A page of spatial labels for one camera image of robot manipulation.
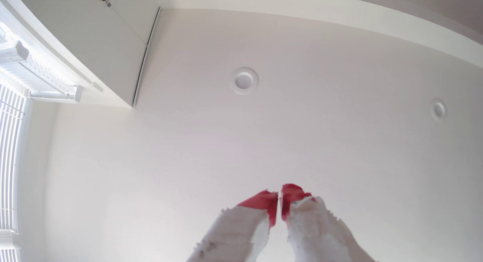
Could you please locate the white slatted window blind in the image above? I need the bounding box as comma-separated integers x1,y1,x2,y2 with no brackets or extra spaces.
0,245,21,262
0,22,84,104
0,85,29,232

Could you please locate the round recessed ceiling light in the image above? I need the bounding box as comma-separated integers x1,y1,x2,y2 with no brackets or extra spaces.
430,98,448,122
231,67,259,95

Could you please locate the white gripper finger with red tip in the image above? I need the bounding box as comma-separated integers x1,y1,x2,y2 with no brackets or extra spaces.
280,184,378,262
187,190,279,262

